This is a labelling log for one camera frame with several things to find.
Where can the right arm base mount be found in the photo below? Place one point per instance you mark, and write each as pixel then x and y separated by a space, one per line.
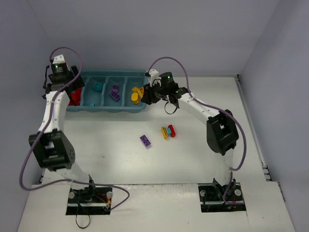
pixel 211 199

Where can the red long lego brick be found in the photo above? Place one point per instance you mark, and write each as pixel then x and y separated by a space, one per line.
pixel 173 133

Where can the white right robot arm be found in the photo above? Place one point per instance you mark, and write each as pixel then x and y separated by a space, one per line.
pixel 221 131

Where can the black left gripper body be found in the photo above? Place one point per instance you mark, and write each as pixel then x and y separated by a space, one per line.
pixel 76 82

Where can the red round flower lego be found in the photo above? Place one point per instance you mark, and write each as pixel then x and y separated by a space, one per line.
pixel 75 97

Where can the purple sloped lego brick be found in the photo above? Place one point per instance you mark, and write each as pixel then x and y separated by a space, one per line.
pixel 145 141

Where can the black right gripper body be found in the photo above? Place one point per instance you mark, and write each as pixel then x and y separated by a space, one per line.
pixel 147 94

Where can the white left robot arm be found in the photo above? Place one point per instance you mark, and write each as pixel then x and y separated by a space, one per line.
pixel 50 146

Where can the purple round flower lego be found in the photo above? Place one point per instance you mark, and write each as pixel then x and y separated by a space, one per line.
pixel 115 96

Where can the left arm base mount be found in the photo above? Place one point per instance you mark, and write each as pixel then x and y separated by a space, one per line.
pixel 89 201

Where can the orange oval flower lego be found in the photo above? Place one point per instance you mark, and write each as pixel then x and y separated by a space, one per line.
pixel 135 98

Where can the teal round lego piece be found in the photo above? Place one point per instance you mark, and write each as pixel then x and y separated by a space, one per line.
pixel 97 87

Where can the yellow striped lego brick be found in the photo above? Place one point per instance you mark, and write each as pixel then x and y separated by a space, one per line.
pixel 164 132

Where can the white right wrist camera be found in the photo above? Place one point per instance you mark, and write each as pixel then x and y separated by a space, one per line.
pixel 153 77

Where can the teal plastic divided tray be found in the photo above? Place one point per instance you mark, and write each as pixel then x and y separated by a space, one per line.
pixel 120 81

